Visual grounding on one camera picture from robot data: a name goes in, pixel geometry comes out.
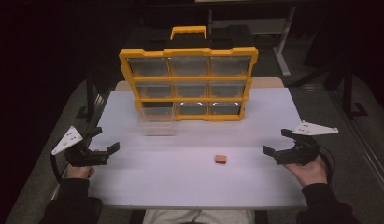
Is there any person's left hand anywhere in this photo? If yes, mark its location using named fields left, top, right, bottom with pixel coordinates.
left=65, top=148, right=96, bottom=180

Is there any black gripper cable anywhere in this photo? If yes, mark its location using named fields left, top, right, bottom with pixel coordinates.
left=318, top=145, right=336, bottom=185
left=49, top=153, right=69, bottom=185

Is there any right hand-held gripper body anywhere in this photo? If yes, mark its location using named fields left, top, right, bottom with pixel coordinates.
left=273, top=120, right=340, bottom=166

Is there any white desk with metal leg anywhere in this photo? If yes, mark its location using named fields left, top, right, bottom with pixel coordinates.
left=207, top=5, right=297, bottom=78

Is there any grid of clear organizer bins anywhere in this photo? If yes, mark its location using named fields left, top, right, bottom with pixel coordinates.
left=126, top=56, right=252, bottom=117

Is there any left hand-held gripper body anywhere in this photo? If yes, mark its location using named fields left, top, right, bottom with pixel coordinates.
left=50, top=125, right=109, bottom=168

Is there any person's right hand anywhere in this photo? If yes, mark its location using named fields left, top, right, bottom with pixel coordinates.
left=282, top=154, right=329, bottom=188

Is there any yellow black drawer organizer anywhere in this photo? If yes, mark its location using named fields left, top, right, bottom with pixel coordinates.
left=118, top=25, right=260, bottom=122

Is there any clear plastic drawer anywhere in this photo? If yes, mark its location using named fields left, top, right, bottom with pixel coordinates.
left=136, top=102, right=177, bottom=137

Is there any black metal stand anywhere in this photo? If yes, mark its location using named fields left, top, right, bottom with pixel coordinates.
left=341, top=60, right=369, bottom=120
left=76, top=69, right=104, bottom=119

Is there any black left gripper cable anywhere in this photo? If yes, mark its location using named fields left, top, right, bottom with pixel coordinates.
left=49, top=153, right=69, bottom=185

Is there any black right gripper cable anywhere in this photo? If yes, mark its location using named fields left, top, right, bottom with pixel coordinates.
left=318, top=145, right=336, bottom=185

